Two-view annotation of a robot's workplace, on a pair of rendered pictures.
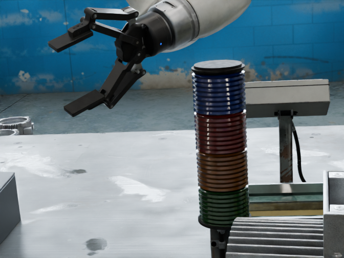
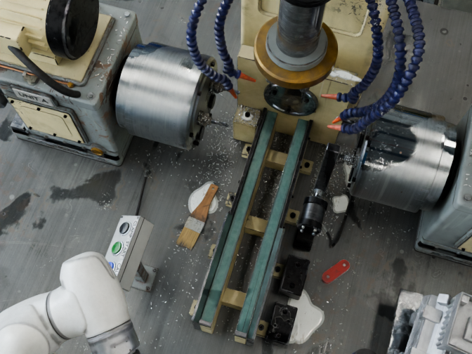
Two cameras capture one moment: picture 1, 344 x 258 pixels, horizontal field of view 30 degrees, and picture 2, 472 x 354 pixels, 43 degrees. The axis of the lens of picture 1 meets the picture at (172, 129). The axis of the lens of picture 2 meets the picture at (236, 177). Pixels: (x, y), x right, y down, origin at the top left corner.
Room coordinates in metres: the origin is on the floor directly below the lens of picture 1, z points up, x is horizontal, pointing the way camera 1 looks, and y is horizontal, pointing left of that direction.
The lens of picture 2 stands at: (0.94, 0.10, 2.42)
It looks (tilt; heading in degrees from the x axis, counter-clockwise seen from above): 67 degrees down; 280
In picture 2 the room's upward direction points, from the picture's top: straight up
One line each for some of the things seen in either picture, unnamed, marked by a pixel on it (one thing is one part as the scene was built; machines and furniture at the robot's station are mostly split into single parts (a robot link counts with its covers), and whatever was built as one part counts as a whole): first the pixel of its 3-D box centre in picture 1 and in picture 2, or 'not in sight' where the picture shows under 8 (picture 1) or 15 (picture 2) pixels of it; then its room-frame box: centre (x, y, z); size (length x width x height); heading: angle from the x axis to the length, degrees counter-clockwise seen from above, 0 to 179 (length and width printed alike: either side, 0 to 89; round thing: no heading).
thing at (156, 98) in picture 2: not in sight; (152, 90); (1.30, -0.67, 1.04); 0.37 x 0.25 x 0.25; 173
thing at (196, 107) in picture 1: (218, 90); not in sight; (0.71, -0.06, 1.19); 0.06 x 0.06 x 0.04
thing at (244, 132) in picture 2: not in sight; (246, 123); (1.05, -0.71, 0.86); 0.07 x 0.06 x 0.12; 173
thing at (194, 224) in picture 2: not in sight; (199, 215); (1.14, -0.43, 0.80); 0.21 x 0.05 x 0.01; 75
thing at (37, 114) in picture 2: not in sight; (71, 79); (1.54, -0.70, 0.99); 0.35 x 0.31 x 0.37; 173
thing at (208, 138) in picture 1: (220, 128); not in sight; (0.71, -0.06, 1.14); 0.06 x 0.06 x 0.04
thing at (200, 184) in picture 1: (222, 165); not in sight; (0.71, -0.06, 1.10); 0.06 x 0.06 x 0.04
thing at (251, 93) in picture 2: not in sight; (295, 88); (0.93, -0.78, 0.97); 0.30 x 0.11 x 0.34; 173
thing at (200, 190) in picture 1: (223, 201); not in sight; (0.71, -0.06, 1.05); 0.06 x 0.06 x 0.04
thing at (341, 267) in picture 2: not in sight; (335, 271); (0.74, -0.33, 0.81); 0.09 x 0.03 x 0.02; 45
